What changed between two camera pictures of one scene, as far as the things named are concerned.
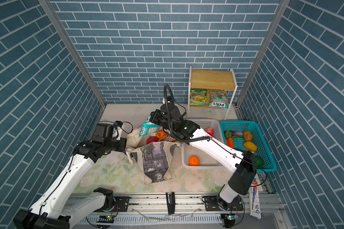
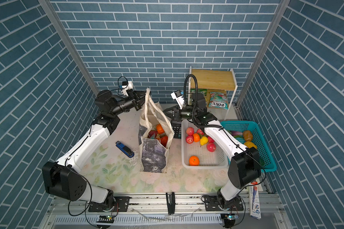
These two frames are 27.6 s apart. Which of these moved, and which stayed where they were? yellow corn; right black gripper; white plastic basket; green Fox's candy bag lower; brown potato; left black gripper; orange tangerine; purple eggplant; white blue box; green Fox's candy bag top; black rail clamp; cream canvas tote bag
Moved: cream canvas tote bag; right black gripper; green Fox's candy bag top; left black gripper
Stayed: black rail clamp; white blue box; brown potato; white plastic basket; yellow corn; green Fox's candy bag lower; orange tangerine; purple eggplant
